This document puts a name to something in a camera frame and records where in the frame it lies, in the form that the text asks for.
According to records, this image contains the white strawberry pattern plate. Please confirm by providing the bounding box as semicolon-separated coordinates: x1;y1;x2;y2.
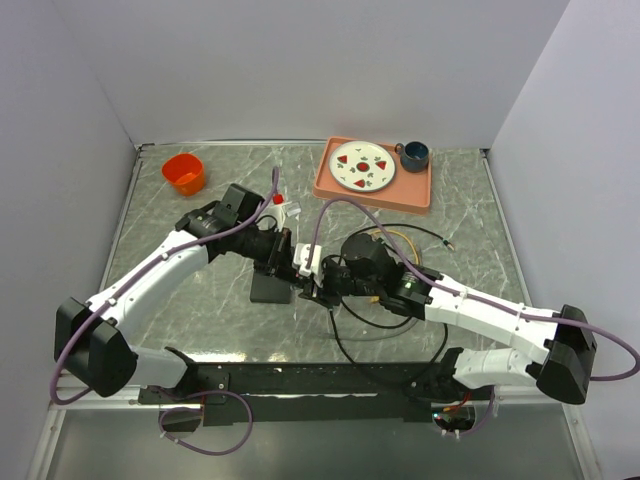
328;141;396;193

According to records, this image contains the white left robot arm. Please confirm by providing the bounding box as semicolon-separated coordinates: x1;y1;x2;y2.
54;184;296;402

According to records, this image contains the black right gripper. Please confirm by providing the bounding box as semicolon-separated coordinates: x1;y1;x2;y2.
299;259;381;310

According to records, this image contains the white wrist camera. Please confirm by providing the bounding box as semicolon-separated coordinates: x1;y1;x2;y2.
263;193;302;230
293;243;322;280

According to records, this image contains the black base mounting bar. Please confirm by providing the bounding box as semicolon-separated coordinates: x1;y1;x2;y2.
138;362;491;426

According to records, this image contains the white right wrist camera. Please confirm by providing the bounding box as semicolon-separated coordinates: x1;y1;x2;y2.
293;243;322;280

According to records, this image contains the black ethernet cable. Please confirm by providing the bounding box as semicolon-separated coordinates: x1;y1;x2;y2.
327;223;456;371

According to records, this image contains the black network switch box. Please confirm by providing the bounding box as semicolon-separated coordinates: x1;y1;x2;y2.
249;270;292;305

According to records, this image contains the salmon pink tray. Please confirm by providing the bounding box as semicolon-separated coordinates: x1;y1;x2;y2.
313;136;432;215

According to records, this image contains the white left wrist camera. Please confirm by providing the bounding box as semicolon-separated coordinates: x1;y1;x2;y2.
263;193;302;230

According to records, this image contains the dark blue mug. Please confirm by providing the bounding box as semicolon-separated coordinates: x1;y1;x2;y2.
394;141;431;173

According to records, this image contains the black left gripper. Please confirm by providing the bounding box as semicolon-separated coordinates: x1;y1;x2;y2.
232;222;302;286

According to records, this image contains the yellow ethernet cable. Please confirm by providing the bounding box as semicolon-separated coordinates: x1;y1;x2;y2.
367;228;419;306

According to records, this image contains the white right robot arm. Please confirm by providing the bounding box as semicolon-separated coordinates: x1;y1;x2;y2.
293;234;597;405

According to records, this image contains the orange plastic cup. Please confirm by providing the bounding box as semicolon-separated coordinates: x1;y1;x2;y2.
161;153;206;197

